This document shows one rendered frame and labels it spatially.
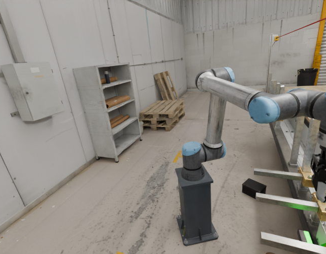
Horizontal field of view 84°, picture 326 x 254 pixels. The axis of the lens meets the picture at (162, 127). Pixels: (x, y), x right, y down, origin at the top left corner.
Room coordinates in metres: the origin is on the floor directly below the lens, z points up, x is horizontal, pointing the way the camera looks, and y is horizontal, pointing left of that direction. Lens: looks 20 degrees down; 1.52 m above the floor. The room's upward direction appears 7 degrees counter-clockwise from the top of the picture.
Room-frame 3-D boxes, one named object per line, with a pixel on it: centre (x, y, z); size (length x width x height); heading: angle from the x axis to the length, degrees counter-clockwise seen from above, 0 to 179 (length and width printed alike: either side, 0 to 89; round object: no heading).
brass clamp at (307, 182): (0.84, -0.78, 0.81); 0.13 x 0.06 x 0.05; 155
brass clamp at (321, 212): (0.62, -0.68, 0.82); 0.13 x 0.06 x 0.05; 155
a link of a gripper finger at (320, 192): (0.50, -0.52, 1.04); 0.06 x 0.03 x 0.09; 155
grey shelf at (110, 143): (3.16, 0.84, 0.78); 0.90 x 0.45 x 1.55; 156
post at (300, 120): (1.10, -0.91, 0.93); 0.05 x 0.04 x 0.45; 155
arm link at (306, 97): (0.60, -0.50, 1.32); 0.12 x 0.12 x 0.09; 11
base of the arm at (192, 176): (1.27, -0.20, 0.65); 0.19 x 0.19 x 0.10
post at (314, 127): (0.86, -0.79, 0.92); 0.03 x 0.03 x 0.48; 65
